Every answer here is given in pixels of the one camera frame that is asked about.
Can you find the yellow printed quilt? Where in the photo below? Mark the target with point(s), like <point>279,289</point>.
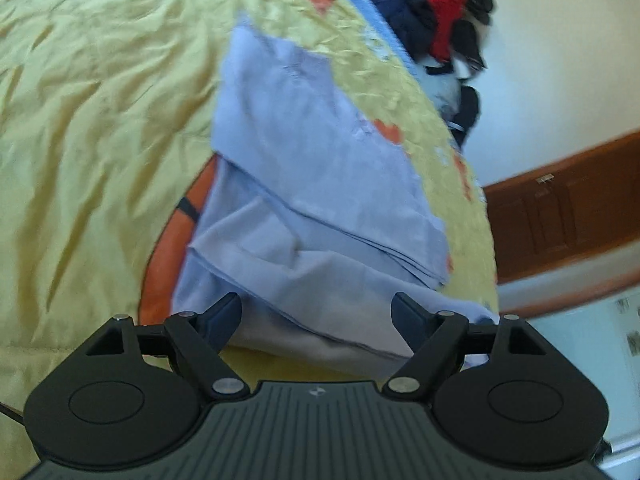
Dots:
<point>100,110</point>

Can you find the pile of clothes by wall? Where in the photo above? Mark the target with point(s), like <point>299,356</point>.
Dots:
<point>440,0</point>

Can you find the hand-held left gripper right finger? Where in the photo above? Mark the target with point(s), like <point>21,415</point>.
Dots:
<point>410,315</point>

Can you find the light purple long-sleeve shirt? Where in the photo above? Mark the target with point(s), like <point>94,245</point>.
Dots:
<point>325,170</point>

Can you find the black bag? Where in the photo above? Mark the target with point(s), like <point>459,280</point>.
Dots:
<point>467,110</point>

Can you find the brown wooden door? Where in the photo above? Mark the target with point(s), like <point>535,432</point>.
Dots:
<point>575,210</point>

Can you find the navy padded jacket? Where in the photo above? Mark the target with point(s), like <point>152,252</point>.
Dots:
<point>400,5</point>

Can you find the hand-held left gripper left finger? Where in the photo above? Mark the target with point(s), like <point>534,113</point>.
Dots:
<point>222,317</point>

